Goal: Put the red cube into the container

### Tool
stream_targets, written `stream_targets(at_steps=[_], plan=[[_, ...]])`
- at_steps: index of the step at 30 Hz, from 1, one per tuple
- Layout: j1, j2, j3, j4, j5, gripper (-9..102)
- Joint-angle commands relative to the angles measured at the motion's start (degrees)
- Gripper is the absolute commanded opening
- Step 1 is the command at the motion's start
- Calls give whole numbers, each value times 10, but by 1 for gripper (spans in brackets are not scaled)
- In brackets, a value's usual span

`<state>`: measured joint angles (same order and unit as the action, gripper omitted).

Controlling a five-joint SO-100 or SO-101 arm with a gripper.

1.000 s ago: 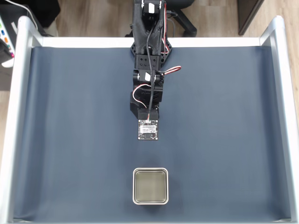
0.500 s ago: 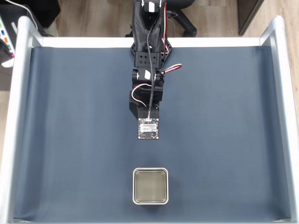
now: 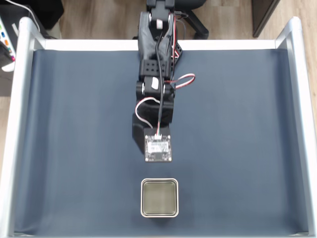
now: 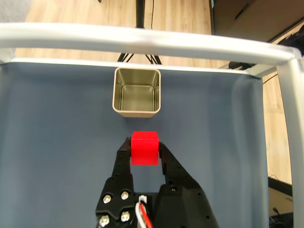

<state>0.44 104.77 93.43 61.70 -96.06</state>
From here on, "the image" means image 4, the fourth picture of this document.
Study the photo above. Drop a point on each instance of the dark blue mat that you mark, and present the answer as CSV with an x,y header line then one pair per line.
x,y
59,130

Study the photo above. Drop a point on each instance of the silver table frame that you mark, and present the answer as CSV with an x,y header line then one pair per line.
x,y
142,38

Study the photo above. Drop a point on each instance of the square metal container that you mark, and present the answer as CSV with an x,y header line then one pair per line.
x,y
136,99

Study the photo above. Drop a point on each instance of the red cube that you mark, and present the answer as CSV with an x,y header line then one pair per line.
x,y
145,149

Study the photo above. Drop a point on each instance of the dark brown cabinet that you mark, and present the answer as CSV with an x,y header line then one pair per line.
x,y
249,16

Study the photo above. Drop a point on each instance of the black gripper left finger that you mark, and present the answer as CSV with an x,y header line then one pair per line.
x,y
118,187

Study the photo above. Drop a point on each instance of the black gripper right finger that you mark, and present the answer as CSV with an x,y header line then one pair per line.
x,y
183,204

